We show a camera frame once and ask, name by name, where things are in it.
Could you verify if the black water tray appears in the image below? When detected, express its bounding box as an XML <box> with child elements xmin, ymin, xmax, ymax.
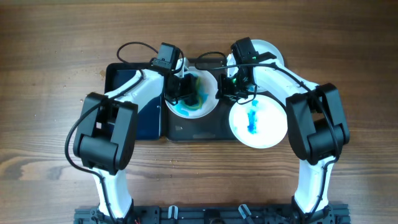
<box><xmin>104</xmin><ymin>63</ymin><xmax>163</xmax><ymax>141</ymax></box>

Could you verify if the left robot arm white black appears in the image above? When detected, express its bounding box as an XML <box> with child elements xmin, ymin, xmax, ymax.
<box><xmin>65</xmin><ymin>63</ymin><xmax>198</xmax><ymax>223</ymax></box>

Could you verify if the green yellow sponge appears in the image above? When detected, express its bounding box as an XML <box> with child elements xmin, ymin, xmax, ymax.
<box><xmin>181</xmin><ymin>73</ymin><xmax>208</xmax><ymax>111</ymax></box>

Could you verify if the white plate blue stain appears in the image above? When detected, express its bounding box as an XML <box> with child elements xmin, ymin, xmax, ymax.
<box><xmin>228</xmin><ymin>95</ymin><xmax>287</xmax><ymax>149</ymax></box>
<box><xmin>166</xmin><ymin>67</ymin><xmax>218</xmax><ymax>119</ymax></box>

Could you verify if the dark plate tray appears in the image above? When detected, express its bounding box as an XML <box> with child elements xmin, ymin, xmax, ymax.
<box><xmin>162</xmin><ymin>57</ymin><xmax>236</xmax><ymax>141</ymax></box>

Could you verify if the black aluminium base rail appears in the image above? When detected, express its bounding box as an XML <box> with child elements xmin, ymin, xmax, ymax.
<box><xmin>73</xmin><ymin>203</ymin><xmax>351</xmax><ymax>224</ymax></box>

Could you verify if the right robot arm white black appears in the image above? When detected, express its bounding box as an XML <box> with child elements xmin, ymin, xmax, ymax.
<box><xmin>219</xmin><ymin>59</ymin><xmax>349</xmax><ymax>223</ymax></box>

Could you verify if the clean white plate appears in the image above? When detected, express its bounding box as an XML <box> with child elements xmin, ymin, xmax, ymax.
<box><xmin>227</xmin><ymin>39</ymin><xmax>285</xmax><ymax>78</ymax></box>

